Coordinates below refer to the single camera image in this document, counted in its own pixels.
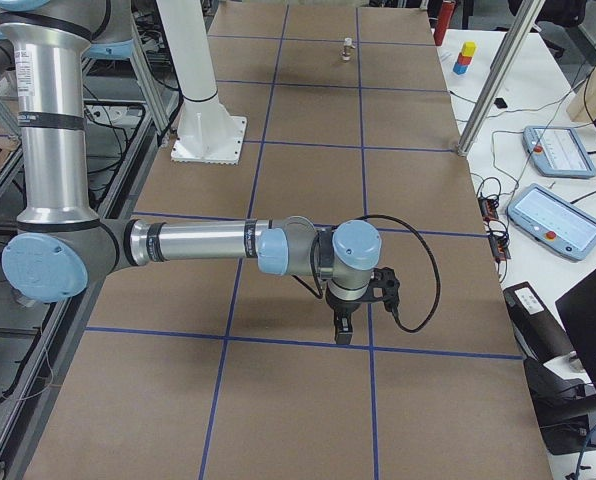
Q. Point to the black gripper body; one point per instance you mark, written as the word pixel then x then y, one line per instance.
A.
pixel 342 308

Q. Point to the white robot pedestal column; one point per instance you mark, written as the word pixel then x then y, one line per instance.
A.
pixel 206 132

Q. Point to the red cylinder bottle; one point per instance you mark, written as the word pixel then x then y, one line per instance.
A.
pixel 443 21

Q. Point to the far teach pendant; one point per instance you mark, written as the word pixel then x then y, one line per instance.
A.
pixel 558 152

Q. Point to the teach pendant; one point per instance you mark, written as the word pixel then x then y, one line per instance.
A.
pixel 554 222
pixel 558 152

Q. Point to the near teach pendant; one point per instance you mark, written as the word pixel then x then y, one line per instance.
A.
pixel 554 222

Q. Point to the small black square object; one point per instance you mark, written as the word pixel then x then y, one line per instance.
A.
pixel 500 103

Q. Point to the black box with label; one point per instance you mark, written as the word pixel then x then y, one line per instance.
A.
pixel 541 332

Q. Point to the orange black electronics board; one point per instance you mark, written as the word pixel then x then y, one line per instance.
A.
pixel 495 227

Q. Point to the yellow cube block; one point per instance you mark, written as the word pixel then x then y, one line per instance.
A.
pixel 468 49

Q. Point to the aluminium frame post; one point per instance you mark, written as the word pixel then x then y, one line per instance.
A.
pixel 503 60

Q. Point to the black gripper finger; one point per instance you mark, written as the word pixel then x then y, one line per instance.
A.
pixel 343 329

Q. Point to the white PPR valve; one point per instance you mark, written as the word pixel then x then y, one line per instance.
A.
pixel 348 48

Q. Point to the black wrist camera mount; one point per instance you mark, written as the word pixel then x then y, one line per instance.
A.
pixel 384 287

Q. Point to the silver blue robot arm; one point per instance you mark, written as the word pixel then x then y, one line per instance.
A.
pixel 62 245

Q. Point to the blue cube block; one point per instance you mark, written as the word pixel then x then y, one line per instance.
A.
pixel 459 69

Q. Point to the red cube block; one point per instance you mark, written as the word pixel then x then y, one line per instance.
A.
pixel 463 61

